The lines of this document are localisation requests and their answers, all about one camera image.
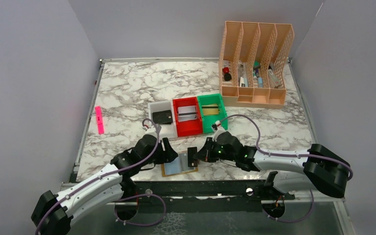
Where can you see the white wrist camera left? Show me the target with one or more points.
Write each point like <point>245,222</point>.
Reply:
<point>154,131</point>

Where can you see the white cards stack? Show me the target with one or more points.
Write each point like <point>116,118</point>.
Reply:
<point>187,113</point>

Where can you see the red plastic bin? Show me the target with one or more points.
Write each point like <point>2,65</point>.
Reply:
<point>188,128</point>

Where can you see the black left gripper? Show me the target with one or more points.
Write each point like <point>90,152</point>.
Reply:
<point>168,150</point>

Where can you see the black card in white bin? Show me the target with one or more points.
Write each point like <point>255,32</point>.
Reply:
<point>162,117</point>

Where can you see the pink highlighter marker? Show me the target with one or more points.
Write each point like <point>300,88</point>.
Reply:
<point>99,119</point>

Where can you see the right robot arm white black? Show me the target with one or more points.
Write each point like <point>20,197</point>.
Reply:
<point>316,168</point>

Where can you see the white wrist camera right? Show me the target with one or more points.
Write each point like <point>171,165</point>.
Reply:
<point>218,129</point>

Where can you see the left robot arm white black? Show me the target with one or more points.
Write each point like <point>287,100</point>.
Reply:
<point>55,213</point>

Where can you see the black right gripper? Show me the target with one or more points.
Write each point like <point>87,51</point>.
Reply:
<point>201,154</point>

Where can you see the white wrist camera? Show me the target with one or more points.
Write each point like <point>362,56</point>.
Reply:
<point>218,129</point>
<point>154,131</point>

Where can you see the red and black stamp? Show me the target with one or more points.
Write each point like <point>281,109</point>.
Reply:
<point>226,74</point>

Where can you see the gold card with stripe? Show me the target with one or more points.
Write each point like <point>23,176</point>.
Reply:
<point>210,110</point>

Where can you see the white plastic bin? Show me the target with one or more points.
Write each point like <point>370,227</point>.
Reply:
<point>168,130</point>

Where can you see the green plastic bin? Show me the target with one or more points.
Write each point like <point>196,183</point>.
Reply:
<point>208,121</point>

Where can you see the peach plastic desk organizer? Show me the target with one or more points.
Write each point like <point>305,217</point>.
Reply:
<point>247,48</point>

